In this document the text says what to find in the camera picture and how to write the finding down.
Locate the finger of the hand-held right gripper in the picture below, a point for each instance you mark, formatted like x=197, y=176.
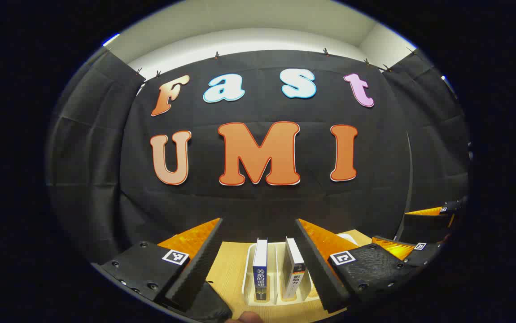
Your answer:
x=428, y=252
x=424, y=229

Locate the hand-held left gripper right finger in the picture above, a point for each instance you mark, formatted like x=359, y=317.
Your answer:
x=318, y=269

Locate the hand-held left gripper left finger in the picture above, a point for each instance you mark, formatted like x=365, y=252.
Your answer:
x=197, y=264

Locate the white and orange spine book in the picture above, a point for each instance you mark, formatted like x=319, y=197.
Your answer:
x=295, y=269

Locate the white bookshelf rack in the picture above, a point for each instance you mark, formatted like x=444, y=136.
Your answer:
x=277, y=269

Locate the blue cover book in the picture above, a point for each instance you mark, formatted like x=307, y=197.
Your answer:
x=260, y=260

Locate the black backdrop cloth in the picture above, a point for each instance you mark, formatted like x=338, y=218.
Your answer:
x=258, y=202

